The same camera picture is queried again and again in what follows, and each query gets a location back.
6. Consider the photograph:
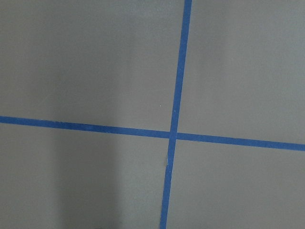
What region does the long blue tape strip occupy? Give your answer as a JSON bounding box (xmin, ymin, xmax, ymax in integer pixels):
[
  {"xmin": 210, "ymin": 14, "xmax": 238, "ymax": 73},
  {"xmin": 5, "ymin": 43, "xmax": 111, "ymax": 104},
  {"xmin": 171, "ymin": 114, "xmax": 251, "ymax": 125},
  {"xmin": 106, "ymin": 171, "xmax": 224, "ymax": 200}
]
[{"xmin": 159, "ymin": 0, "xmax": 192, "ymax": 229}]

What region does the crossing blue tape strip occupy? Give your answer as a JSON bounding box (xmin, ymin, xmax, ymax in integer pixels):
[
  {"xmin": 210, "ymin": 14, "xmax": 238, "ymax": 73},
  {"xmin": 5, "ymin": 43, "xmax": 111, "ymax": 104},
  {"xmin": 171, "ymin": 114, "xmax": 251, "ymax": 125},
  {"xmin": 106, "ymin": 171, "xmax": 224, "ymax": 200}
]
[{"xmin": 0, "ymin": 116, "xmax": 305, "ymax": 151}]

